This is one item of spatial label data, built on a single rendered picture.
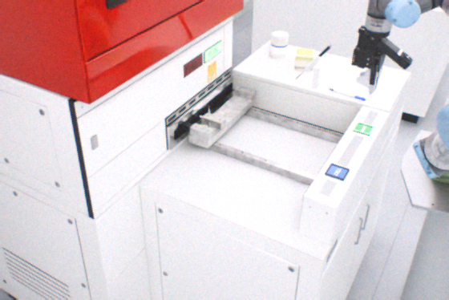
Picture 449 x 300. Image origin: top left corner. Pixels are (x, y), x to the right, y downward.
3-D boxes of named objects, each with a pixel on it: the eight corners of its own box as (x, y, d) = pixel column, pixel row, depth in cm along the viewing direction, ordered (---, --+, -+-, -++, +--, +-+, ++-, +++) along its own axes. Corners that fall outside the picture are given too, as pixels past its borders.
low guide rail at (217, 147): (190, 143, 176) (190, 135, 174) (193, 140, 177) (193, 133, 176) (322, 190, 154) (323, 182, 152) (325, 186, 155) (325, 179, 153)
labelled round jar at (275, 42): (267, 55, 205) (268, 34, 200) (274, 50, 210) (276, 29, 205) (282, 59, 202) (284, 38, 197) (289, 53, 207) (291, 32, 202)
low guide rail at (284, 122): (227, 109, 195) (228, 103, 194) (230, 107, 197) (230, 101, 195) (349, 147, 173) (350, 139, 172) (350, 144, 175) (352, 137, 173)
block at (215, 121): (201, 123, 176) (201, 116, 174) (207, 119, 178) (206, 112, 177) (220, 129, 172) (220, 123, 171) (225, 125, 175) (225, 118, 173)
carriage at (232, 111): (188, 142, 171) (188, 135, 169) (238, 97, 198) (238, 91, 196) (208, 148, 167) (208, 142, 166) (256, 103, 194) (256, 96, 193)
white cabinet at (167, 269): (154, 338, 199) (137, 184, 157) (259, 200, 270) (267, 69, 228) (299, 424, 171) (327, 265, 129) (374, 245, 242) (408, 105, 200)
